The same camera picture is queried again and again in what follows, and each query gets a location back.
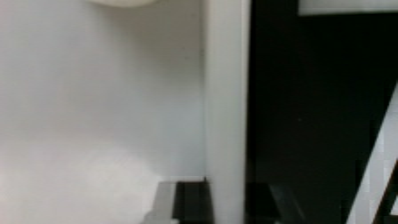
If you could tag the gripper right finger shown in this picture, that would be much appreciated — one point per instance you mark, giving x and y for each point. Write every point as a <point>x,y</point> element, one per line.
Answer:
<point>272,206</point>

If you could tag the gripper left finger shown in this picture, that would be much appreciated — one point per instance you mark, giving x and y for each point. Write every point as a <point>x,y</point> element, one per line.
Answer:
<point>181,206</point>

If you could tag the white square tabletop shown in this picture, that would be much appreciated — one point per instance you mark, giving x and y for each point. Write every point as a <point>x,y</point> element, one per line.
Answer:
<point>121,108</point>

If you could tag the white right fence block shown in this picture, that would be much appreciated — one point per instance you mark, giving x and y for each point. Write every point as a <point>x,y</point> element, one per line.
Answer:
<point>379,168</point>

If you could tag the white front fence rail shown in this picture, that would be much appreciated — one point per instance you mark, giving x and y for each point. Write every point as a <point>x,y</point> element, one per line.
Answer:
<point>329,7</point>

